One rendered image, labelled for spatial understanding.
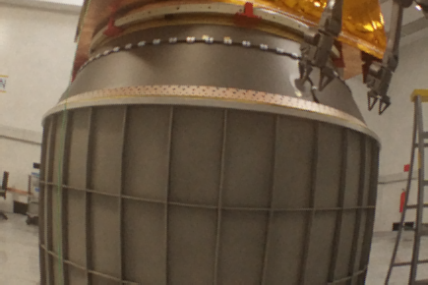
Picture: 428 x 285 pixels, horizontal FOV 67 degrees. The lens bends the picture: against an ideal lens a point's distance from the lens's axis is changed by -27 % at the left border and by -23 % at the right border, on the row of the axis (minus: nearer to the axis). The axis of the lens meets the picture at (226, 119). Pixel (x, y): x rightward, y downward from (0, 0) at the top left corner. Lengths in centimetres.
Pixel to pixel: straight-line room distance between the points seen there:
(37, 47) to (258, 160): 641
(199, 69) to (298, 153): 51
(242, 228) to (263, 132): 38
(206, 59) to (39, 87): 581
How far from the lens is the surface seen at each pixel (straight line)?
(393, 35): 180
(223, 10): 194
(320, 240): 171
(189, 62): 172
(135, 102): 156
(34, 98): 727
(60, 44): 757
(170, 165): 152
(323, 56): 142
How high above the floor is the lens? 76
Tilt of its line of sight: 13 degrees up
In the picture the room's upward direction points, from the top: 4 degrees clockwise
